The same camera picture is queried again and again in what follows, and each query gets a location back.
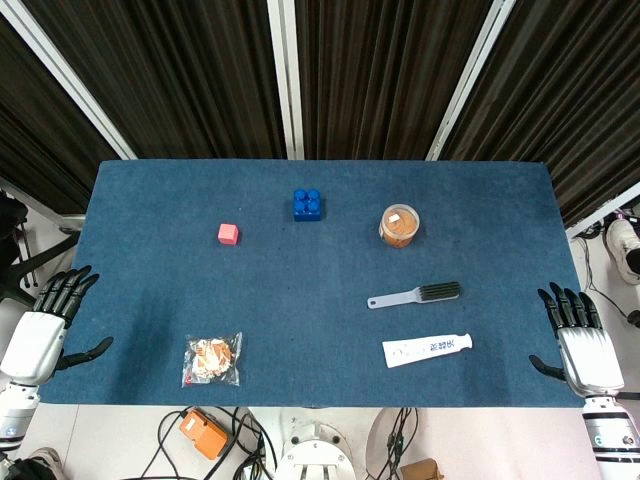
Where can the left black-and-white robot hand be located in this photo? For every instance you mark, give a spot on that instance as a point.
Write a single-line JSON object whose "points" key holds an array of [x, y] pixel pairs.
{"points": [[35, 345]]}

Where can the right black-and-white robot hand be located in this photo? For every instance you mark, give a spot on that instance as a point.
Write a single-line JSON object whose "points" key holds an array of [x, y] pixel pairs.
{"points": [[587, 355]]}

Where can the clear bag of snacks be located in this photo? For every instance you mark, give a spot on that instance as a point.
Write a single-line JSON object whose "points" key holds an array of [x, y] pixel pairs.
{"points": [[212, 359]]}

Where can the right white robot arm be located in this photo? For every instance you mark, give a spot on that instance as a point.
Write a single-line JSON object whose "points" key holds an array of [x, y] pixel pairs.
{"points": [[612, 435]]}

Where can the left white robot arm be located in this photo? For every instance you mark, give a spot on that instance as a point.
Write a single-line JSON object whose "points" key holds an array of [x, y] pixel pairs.
{"points": [[15, 410]]}

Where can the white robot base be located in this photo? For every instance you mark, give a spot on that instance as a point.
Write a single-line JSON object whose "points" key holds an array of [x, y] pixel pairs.
{"points": [[315, 455]]}

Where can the black chair base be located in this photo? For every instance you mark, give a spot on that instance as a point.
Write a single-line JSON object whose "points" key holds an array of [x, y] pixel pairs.
{"points": [[20, 260]]}

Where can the white sneaker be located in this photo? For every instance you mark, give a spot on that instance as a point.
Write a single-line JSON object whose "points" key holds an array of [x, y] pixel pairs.
{"points": [[624, 247]]}

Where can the grey shoe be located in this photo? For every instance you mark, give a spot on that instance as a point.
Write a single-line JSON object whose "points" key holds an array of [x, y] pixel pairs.
{"points": [[30, 465]]}

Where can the white tube with blue print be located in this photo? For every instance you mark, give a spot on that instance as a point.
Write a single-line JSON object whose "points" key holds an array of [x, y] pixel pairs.
{"points": [[420, 351]]}

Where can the lilac brush with dark bristles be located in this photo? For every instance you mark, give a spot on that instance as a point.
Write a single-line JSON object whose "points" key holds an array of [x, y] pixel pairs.
{"points": [[430, 292]]}

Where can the orange box device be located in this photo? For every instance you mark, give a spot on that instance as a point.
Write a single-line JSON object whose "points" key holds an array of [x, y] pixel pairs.
{"points": [[202, 434]]}

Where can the dark pleated curtain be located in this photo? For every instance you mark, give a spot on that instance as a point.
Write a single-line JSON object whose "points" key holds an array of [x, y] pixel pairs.
{"points": [[35, 145], [170, 75], [570, 100], [380, 75]]}

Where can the brown cardboard object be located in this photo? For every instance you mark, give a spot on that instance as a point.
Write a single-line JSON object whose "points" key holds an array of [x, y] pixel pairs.
{"points": [[421, 470]]}

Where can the pink cube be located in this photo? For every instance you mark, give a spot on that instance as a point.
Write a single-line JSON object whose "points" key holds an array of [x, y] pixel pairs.
{"points": [[228, 234]]}

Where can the clear jar of rubber bands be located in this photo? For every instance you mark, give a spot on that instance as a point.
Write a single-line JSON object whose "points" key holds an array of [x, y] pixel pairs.
{"points": [[399, 226]]}

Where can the blue felt table cloth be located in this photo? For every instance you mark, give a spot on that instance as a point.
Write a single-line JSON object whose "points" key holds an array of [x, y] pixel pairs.
{"points": [[310, 310]]}

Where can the blue studded building block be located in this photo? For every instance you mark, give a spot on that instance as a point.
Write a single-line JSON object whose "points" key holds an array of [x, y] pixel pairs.
{"points": [[307, 206]]}

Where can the white frame post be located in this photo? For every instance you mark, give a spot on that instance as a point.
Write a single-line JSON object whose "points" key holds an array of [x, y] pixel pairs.
{"points": [[286, 80], [605, 210], [65, 75], [470, 80]]}

